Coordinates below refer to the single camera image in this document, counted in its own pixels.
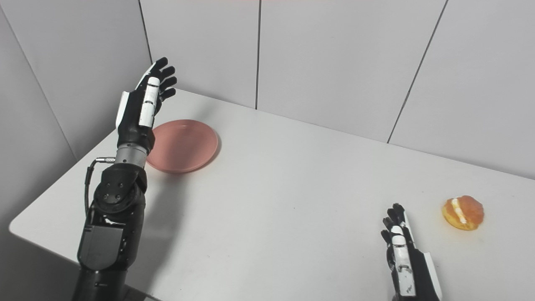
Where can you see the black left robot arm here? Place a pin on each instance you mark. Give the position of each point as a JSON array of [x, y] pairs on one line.
[[113, 217]]

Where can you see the golden cream puff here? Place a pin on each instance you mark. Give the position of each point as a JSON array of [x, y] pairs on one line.
[[464, 213]]

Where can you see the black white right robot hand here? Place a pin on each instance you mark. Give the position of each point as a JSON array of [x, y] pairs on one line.
[[418, 271]]

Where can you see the pink round plate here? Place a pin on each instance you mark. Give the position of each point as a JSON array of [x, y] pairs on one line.
[[186, 146]]

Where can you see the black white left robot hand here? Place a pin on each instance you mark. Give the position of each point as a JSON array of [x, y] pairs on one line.
[[131, 119]]

